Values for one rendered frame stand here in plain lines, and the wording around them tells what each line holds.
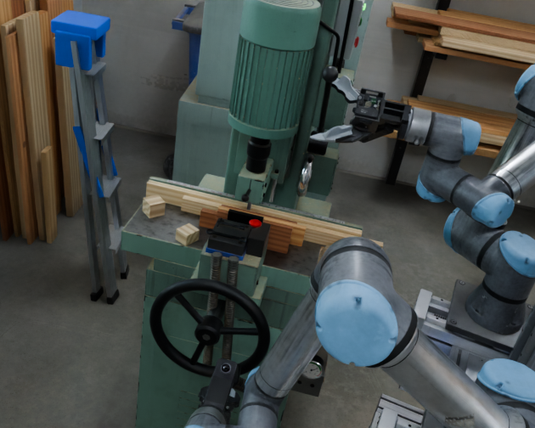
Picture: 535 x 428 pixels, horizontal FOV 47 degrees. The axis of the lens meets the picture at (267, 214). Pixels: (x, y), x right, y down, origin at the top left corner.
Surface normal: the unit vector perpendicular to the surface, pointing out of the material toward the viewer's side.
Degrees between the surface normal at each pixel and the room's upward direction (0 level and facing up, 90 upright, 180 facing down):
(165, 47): 90
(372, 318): 85
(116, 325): 0
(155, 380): 90
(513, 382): 8
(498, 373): 8
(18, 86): 87
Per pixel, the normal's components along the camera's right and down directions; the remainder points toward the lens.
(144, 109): -0.12, 0.51
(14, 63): 0.98, 0.17
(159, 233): 0.16, -0.84
